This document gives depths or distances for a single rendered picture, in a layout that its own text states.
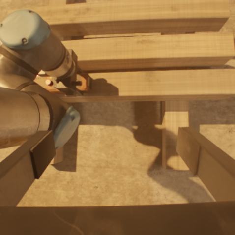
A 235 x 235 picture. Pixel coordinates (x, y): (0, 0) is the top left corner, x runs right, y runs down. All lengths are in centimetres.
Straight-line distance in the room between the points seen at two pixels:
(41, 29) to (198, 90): 55
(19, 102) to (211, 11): 79
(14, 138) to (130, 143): 65
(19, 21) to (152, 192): 80
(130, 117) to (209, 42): 47
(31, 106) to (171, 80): 54
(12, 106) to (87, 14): 68
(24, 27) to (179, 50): 55
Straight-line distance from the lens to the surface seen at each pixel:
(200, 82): 71
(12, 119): 23
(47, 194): 99
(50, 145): 16
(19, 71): 39
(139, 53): 72
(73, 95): 57
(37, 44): 38
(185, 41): 76
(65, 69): 48
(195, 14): 84
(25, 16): 41
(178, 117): 76
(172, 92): 67
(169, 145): 74
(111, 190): 88
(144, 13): 82
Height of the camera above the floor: 83
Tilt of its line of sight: 80 degrees down
